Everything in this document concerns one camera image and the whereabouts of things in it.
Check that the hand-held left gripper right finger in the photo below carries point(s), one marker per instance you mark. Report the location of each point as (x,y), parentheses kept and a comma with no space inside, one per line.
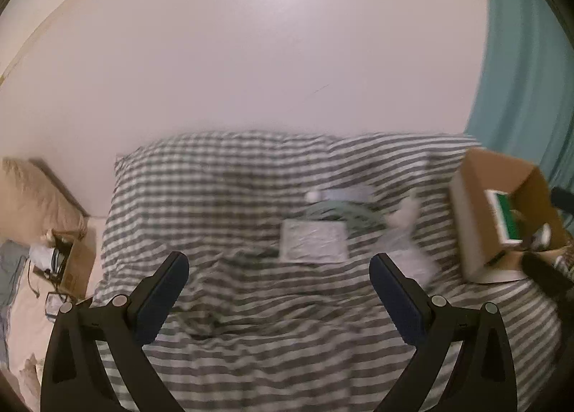
(397,300)

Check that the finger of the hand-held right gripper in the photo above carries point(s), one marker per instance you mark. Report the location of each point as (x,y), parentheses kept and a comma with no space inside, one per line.
(545,275)

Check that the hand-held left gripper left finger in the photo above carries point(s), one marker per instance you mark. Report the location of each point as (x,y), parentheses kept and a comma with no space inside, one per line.
(163,295)

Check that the white plastic bag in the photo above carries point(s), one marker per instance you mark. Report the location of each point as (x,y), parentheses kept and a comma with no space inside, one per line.
(406,241)
(42,256)

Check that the green and white box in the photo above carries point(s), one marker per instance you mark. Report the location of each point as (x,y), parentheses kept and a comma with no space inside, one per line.
(506,219)

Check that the brown cardboard box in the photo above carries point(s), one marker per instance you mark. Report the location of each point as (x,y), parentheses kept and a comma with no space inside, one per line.
(482,215)

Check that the grey and white tube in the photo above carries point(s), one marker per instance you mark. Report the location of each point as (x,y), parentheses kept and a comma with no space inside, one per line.
(343,194)

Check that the striped bed sheet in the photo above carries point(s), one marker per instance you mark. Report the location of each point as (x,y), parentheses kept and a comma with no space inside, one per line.
(314,313)

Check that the small open cardboard box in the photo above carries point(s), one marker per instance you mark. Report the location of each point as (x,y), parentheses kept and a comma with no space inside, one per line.
(74,266)

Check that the checkered pillow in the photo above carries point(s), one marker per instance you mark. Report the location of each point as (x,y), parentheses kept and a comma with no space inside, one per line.
(210,183)

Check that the white plastic bag on floor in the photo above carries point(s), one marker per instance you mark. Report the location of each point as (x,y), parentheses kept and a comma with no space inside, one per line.
(42,256)

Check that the striped pillow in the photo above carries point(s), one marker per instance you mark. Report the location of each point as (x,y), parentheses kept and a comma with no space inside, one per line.
(394,161)

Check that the beige pillow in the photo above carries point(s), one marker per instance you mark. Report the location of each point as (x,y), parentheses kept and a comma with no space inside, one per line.
(38,197)

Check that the teal curtain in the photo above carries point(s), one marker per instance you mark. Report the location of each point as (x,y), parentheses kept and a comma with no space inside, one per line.
(522,58)

